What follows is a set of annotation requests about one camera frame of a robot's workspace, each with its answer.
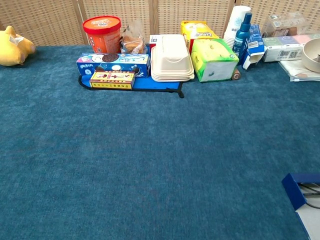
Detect blue grey glasses pouch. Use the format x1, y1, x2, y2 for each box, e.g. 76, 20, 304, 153
281, 172, 320, 240

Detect black thin-frame glasses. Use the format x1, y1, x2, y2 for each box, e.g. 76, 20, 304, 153
297, 182, 320, 210

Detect teal carpet table cover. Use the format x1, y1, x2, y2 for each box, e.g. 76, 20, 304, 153
0, 44, 320, 240

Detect yellow red small box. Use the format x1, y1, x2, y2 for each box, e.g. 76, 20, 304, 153
88, 70, 136, 91

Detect beige lunch box container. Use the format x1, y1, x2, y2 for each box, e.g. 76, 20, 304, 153
150, 34, 195, 83

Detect blue Oreo cookie box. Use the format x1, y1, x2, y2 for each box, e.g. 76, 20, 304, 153
76, 52, 152, 78

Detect small white red box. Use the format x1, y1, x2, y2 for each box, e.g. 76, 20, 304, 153
149, 34, 163, 55

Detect bread in clear bag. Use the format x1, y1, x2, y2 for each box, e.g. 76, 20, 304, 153
120, 19, 148, 55

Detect green tissue pack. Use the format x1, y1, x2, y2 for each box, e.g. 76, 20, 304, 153
190, 38, 240, 83

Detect yellow Lipton tea box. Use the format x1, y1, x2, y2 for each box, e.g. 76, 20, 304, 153
180, 20, 221, 55

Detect red instant noodle bucket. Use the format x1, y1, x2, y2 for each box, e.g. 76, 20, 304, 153
82, 15, 122, 55

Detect blue spray bottle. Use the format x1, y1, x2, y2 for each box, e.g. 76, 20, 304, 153
232, 12, 253, 66

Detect white plastic bottle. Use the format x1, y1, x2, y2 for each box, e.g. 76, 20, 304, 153
223, 5, 252, 50

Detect row of pastel boxes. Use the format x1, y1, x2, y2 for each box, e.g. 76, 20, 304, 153
261, 33, 320, 63

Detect clear zip bag white cloth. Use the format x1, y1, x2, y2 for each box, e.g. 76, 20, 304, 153
277, 59, 320, 83

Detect wicker folding screen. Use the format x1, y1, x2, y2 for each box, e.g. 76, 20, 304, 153
0, 0, 320, 47

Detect clear bag brown chocolates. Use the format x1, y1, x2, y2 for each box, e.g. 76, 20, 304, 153
261, 12, 301, 38

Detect beige bowl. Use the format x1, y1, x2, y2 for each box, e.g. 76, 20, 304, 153
301, 37, 320, 74

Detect yellow plush toy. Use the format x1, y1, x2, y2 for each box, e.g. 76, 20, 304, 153
0, 25, 37, 67

